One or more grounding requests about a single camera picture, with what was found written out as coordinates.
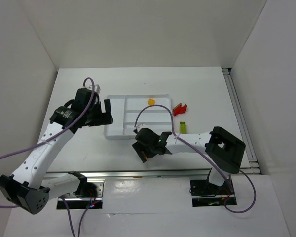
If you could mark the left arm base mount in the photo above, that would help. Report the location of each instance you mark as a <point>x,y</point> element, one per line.
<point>88,195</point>

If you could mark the green yellow lego stack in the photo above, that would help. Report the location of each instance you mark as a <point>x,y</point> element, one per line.
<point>183,127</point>

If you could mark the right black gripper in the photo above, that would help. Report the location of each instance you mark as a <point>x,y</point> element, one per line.
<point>145,152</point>

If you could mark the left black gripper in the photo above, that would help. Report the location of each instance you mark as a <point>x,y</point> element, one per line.
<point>98,115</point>

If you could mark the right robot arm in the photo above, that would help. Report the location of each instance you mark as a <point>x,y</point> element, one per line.
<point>222,150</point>

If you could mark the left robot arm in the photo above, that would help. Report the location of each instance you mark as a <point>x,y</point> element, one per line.
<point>26,187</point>

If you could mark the small yellow lego brick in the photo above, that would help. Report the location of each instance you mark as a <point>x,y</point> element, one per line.
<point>151,102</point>

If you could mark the red lego piece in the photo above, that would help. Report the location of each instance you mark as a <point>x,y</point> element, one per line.
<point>179,109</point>

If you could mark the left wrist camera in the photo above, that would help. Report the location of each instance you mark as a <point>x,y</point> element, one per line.
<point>95,87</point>

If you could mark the white divided tray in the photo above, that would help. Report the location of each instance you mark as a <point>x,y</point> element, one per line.
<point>125,110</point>

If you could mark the aluminium front rail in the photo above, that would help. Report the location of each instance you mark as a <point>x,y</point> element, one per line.
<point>142,174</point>

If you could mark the aluminium side rail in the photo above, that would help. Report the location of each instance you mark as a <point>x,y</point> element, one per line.
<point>254,165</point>

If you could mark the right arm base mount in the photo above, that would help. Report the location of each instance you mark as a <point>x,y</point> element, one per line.
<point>205,194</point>

